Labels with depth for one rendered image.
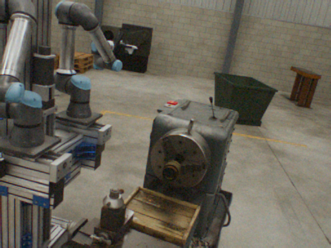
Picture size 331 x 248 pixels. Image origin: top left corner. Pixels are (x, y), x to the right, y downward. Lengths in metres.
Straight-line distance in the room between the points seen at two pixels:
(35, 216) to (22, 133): 0.67
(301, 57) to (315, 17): 1.39
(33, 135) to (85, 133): 0.48
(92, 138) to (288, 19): 10.72
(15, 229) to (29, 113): 0.85
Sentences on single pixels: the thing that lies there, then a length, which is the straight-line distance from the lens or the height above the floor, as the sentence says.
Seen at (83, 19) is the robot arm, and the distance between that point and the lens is 1.85.
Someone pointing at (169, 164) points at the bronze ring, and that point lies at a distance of 1.55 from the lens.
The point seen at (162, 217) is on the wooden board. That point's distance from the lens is 1.57.
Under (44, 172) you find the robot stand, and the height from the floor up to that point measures 1.06.
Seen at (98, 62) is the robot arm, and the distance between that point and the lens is 2.12.
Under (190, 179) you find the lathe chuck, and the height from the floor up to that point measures 1.00.
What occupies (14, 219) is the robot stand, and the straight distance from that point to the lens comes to 2.04.
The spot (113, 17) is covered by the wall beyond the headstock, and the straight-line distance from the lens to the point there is 11.93.
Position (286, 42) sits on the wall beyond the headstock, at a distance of 12.05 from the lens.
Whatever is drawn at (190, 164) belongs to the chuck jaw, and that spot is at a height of 1.11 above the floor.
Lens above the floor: 1.78
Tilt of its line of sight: 18 degrees down
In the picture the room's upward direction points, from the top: 9 degrees clockwise
